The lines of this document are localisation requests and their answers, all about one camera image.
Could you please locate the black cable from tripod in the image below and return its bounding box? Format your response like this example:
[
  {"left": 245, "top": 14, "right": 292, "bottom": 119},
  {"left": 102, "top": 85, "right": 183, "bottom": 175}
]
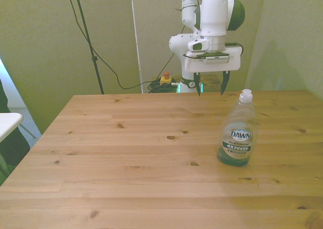
[{"left": 64, "top": 0, "right": 165, "bottom": 90}]

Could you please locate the white side table top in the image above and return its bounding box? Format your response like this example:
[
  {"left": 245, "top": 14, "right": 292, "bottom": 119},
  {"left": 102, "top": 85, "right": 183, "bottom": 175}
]
[{"left": 0, "top": 112, "right": 24, "bottom": 144}]

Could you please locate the clear Dawn dish soap bottle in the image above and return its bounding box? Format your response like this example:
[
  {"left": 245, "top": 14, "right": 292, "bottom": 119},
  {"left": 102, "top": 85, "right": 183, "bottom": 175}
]
[{"left": 217, "top": 88, "right": 259, "bottom": 168}]

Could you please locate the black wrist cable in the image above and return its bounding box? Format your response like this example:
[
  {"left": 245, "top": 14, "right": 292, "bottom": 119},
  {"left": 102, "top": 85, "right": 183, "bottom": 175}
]
[{"left": 225, "top": 41, "right": 244, "bottom": 58}]

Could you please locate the white vertical wall strip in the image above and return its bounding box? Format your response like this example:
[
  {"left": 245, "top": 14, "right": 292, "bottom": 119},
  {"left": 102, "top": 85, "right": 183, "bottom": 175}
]
[{"left": 129, "top": 0, "right": 145, "bottom": 94}]

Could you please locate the coiled dark cable bundle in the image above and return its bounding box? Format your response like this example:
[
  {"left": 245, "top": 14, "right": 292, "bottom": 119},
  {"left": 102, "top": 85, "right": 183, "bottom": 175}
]
[{"left": 147, "top": 80, "right": 181, "bottom": 94}]

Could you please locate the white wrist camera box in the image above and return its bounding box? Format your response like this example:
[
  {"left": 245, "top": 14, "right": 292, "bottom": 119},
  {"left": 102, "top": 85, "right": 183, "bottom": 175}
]
[{"left": 187, "top": 38, "right": 210, "bottom": 52}]

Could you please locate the black tripod stand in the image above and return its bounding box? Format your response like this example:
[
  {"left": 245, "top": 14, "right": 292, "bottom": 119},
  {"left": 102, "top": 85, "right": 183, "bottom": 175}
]
[{"left": 60, "top": 0, "right": 105, "bottom": 95}]

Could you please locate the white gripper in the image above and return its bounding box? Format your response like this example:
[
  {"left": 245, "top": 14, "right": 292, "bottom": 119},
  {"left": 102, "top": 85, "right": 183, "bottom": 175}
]
[{"left": 183, "top": 45, "right": 241, "bottom": 97}]

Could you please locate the yellow emergency stop button box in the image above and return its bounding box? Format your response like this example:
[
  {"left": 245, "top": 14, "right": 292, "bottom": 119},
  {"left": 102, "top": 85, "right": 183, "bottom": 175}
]
[{"left": 159, "top": 72, "right": 174, "bottom": 86}]

